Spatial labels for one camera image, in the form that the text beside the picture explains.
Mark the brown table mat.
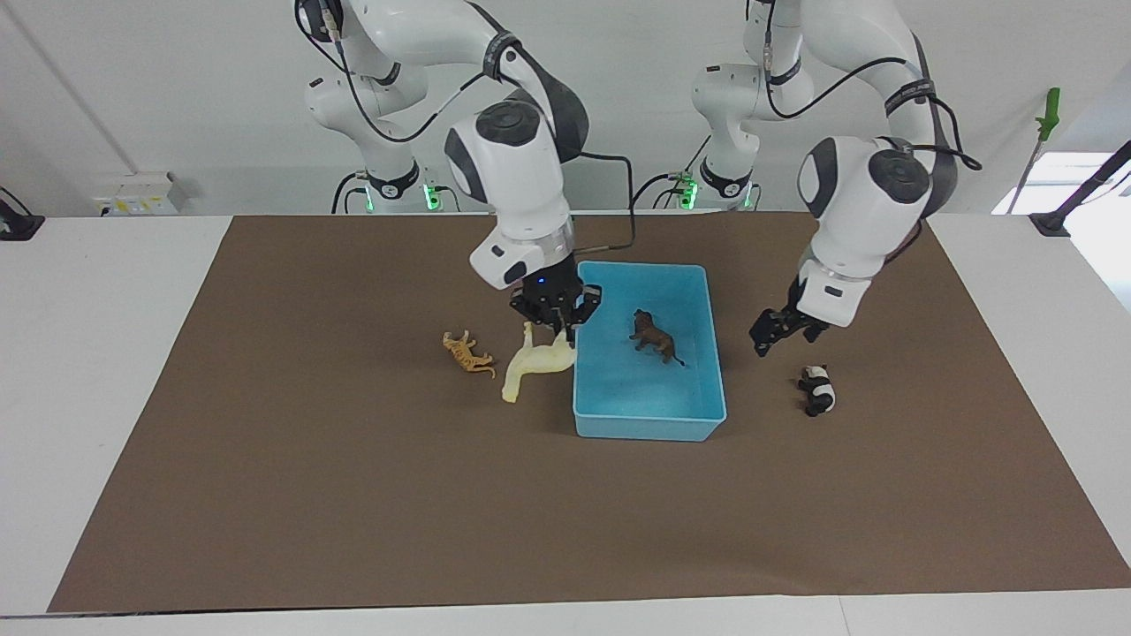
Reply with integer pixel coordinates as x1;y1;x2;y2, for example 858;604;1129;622
47;215;1131;613

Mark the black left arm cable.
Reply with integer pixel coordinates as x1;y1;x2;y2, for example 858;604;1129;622
762;26;983;173

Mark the black and white panda toy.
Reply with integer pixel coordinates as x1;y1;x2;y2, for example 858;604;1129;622
797;365;837;417

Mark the brown horse toy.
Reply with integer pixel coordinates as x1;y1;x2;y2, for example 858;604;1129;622
629;309;687;367

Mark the green handled tool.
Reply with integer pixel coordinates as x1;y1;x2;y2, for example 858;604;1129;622
1010;87;1061;215

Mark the grey wall socket box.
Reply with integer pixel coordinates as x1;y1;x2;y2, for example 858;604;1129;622
95;172;188;217

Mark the black angled stand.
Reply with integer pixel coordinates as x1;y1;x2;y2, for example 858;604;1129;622
1029;140;1131;238

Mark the orange striped tiger toy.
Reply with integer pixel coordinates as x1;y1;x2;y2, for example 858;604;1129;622
443;330;497;379

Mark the cream alpaca toy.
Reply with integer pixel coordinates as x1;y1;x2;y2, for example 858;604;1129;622
502;321;577;404

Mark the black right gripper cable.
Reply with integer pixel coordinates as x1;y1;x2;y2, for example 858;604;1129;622
576;152;637;253

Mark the light blue storage box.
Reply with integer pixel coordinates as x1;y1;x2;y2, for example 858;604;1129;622
573;261;727;442

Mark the black table clamp mount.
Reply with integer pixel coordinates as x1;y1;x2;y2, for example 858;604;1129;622
0;188;45;241

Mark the black base power cable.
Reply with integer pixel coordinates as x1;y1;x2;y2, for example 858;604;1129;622
331;170;368;216
629;170;701;211

